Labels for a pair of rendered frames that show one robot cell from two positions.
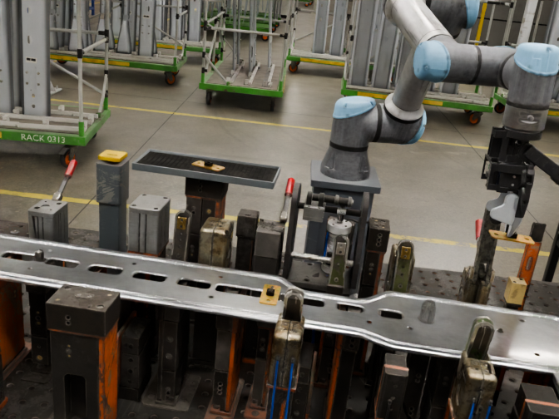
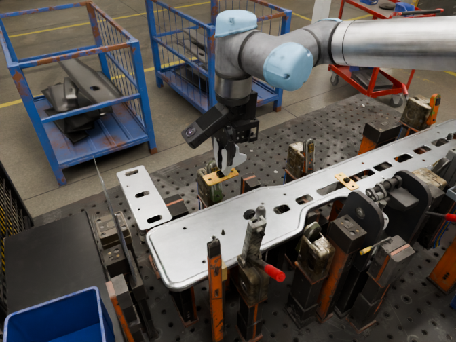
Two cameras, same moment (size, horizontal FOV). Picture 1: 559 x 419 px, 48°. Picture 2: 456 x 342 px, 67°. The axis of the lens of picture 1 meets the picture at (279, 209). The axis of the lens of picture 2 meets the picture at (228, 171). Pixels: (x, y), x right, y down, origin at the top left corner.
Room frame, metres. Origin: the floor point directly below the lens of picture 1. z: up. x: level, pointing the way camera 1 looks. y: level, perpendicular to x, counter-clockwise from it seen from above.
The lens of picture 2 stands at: (1.68, -0.80, 1.77)
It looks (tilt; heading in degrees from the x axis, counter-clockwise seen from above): 40 degrees down; 146
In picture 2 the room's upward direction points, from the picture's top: straight up
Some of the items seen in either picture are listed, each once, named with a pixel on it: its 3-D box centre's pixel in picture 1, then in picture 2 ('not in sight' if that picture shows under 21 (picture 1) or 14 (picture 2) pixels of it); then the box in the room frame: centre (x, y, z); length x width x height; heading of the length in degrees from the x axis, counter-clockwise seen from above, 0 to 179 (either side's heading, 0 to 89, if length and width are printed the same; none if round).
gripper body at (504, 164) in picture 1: (512, 160); (234, 117); (1.15, -0.43, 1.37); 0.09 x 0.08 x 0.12; 85
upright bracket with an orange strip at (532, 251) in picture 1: (512, 318); (216, 303); (1.30, -0.58, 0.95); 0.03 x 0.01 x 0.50; 85
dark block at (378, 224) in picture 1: (366, 298); (332, 274); (1.39, -0.24, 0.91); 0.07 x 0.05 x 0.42; 175
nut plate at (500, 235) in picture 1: (512, 234); (220, 174); (1.15, -0.47, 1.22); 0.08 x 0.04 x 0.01; 85
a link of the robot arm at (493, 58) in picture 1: (499, 67); (281, 59); (1.25, -0.40, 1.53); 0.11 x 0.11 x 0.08; 9
